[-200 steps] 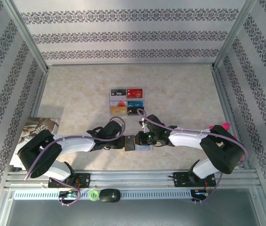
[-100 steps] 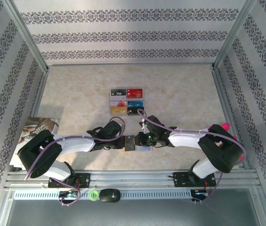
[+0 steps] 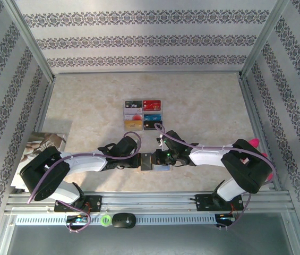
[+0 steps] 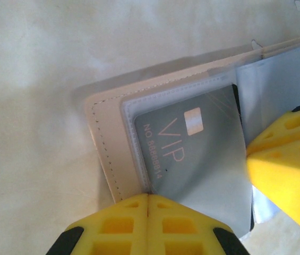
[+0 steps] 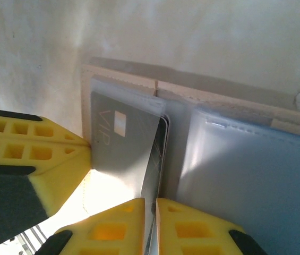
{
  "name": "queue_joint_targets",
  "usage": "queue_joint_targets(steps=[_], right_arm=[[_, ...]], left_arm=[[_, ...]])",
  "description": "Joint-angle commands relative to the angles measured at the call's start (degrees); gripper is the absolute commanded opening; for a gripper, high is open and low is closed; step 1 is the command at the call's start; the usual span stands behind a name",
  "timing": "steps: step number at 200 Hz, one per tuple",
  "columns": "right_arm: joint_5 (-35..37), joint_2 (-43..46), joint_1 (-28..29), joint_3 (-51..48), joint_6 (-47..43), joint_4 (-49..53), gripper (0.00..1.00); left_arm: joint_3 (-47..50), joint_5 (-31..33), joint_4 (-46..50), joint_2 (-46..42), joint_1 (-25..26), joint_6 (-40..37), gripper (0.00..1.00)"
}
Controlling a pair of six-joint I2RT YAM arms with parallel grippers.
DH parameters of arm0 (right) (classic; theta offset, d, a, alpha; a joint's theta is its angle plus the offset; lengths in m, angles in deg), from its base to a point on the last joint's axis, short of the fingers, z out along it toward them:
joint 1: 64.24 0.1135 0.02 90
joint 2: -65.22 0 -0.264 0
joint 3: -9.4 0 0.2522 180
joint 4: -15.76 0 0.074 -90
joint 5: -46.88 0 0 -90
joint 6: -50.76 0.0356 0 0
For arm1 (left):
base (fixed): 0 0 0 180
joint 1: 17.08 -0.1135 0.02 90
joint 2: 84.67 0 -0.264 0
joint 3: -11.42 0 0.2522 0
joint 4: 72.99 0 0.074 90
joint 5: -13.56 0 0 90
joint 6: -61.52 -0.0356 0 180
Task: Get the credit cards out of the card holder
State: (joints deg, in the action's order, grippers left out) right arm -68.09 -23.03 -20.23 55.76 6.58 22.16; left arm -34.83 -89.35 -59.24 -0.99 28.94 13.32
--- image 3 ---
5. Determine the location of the aluminium frame back rail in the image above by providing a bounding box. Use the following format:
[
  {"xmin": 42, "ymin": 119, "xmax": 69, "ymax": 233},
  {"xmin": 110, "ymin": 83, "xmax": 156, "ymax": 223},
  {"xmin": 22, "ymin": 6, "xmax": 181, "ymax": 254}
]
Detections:
[{"xmin": 53, "ymin": 70, "xmax": 243, "ymax": 77}]

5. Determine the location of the small circuit board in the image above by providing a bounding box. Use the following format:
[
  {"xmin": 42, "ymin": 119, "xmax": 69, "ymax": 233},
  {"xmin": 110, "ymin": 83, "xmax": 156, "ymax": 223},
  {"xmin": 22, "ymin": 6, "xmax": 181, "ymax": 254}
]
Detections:
[
  {"xmin": 66, "ymin": 215, "xmax": 91, "ymax": 224},
  {"xmin": 215, "ymin": 214, "xmax": 237, "ymax": 223}
]

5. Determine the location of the clear acrylic card stand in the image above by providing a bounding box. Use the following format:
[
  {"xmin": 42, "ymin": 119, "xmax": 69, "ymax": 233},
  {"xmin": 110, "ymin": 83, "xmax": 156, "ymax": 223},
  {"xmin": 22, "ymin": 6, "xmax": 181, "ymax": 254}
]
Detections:
[{"xmin": 123, "ymin": 98, "xmax": 164, "ymax": 131}]

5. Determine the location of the slotted metal cable tray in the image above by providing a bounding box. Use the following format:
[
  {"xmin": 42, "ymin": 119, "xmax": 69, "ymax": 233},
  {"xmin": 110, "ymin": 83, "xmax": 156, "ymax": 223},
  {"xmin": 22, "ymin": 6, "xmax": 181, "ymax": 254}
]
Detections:
[{"xmin": 15, "ymin": 214, "xmax": 217, "ymax": 226}]

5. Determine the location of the green tape ring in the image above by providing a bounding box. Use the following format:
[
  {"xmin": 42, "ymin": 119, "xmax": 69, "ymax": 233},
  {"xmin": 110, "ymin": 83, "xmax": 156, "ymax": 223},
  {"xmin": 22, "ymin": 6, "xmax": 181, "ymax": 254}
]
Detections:
[{"xmin": 100, "ymin": 214, "xmax": 113, "ymax": 227}]

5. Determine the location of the black computer mouse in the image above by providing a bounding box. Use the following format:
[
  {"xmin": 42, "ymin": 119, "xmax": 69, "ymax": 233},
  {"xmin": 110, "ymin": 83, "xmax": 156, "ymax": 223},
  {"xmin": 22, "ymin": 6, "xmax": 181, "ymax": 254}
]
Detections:
[{"xmin": 112, "ymin": 212, "xmax": 136, "ymax": 228}]

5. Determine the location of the purple cable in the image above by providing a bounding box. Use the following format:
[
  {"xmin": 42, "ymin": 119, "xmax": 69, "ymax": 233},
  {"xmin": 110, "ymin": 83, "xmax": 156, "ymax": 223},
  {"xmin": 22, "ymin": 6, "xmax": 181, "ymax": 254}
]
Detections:
[
  {"xmin": 153, "ymin": 123, "xmax": 275, "ymax": 232},
  {"xmin": 27, "ymin": 131, "xmax": 142, "ymax": 234}
]

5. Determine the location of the plush toy with pink feet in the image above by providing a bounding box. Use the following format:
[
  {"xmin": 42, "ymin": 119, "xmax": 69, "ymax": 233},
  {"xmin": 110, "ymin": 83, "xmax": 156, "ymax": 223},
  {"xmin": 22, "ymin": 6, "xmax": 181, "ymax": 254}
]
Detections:
[{"xmin": 241, "ymin": 138, "xmax": 275, "ymax": 184}]

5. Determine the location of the white card with orange circle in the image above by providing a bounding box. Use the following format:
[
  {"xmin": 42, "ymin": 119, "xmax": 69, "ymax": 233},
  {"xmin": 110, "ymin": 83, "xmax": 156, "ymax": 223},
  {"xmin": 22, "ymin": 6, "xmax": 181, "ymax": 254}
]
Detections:
[{"xmin": 124, "ymin": 113, "xmax": 143, "ymax": 122}]

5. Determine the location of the yellow card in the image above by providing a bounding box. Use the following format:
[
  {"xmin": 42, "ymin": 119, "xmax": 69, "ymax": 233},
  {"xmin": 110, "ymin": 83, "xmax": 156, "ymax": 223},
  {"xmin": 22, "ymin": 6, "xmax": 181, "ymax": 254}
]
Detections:
[{"xmin": 125, "ymin": 120, "xmax": 143, "ymax": 130}]

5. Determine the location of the red VIP card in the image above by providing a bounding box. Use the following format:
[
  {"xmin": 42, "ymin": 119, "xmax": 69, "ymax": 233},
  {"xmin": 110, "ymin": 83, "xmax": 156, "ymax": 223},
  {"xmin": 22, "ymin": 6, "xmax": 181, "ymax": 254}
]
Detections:
[{"xmin": 142, "ymin": 99, "xmax": 161, "ymax": 112}]

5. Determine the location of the plain black card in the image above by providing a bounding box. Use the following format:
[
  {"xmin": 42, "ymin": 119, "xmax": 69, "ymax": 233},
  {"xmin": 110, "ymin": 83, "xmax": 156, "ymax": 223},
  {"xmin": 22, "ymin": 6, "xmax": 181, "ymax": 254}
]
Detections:
[{"xmin": 143, "ymin": 121, "xmax": 163, "ymax": 130}]

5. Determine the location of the book with photo cover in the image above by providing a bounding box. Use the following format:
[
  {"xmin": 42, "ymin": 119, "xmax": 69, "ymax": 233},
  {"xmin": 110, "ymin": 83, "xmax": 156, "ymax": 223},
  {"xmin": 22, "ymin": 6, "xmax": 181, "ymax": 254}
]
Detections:
[{"xmin": 10, "ymin": 132, "xmax": 67, "ymax": 186}]

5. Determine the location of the aluminium frame side rail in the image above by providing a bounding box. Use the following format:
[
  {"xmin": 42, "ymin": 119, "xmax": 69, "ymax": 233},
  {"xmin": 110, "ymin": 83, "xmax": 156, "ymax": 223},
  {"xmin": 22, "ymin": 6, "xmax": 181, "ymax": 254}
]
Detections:
[
  {"xmin": 32, "ymin": 75, "xmax": 57, "ymax": 133},
  {"xmin": 238, "ymin": 75, "xmax": 290, "ymax": 192}
]

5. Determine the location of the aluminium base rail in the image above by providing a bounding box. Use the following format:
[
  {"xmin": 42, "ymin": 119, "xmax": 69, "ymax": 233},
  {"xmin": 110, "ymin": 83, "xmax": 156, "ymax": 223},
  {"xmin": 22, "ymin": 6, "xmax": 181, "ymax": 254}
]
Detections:
[{"xmin": 5, "ymin": 190, "xmax": 290, "ymax": 213}]

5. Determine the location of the black VIP card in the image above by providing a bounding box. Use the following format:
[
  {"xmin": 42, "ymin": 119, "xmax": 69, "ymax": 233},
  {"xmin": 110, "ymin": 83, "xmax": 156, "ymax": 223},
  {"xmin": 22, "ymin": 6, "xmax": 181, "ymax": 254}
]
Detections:
[{"xmin": 125, "ymin": 100, "xmax": 142, "ymax": 109}]

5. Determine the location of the aluminium frame post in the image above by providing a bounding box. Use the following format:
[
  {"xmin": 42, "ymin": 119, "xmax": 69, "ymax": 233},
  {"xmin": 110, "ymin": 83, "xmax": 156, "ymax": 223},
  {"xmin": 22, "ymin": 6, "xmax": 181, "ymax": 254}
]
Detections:
[
  {"xmin": 241, "ymin": 0, "xmax": 292, "ymax": 80},
  {"xmin": 2, "ymin": 0, "xmax": 56, "ymax": 82}
]

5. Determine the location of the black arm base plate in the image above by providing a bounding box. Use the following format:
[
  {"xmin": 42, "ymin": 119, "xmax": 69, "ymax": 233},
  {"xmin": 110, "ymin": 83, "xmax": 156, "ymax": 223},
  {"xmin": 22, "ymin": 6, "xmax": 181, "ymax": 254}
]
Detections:
[
  {"xmin": 195, "ymin": 193, "xmax": 243, "ymax": 212},
  {"xmin": 54, "ymin": 195, "xmax": 103, "ymax": 213}
]

